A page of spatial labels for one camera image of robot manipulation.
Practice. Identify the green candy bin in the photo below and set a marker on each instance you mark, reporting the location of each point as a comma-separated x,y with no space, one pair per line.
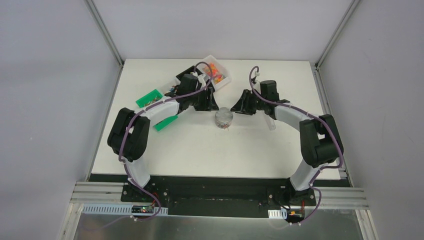
151,98

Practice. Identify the white gummy bin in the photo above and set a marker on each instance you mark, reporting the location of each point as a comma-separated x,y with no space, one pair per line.
221,76

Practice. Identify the clear plastic jar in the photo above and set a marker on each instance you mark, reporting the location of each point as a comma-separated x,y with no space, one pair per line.
223,124

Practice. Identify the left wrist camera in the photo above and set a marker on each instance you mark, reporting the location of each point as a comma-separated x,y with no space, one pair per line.
204,82

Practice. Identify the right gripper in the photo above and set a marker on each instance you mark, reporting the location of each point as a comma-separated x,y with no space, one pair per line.
242,106

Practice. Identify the white lollipop bin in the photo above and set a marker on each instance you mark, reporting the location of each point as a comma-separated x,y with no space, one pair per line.
169,86

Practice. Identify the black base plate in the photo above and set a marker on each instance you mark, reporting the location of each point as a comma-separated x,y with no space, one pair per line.
219,197

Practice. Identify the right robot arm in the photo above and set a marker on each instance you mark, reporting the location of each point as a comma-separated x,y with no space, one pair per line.
320,142

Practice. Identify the clear plastic scoop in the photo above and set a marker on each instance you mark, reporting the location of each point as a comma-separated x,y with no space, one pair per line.
270,122

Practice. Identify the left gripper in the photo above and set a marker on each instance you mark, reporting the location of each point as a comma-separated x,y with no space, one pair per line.
205,100

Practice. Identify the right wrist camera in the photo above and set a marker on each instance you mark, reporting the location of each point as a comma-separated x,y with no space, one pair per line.
255,82

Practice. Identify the black lollipop bin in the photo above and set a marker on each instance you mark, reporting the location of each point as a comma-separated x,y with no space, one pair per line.
191,70

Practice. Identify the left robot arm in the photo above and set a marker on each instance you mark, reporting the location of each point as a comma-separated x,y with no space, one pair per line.
129,134

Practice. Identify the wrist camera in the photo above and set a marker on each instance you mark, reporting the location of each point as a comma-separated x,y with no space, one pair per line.
255,82
204,82

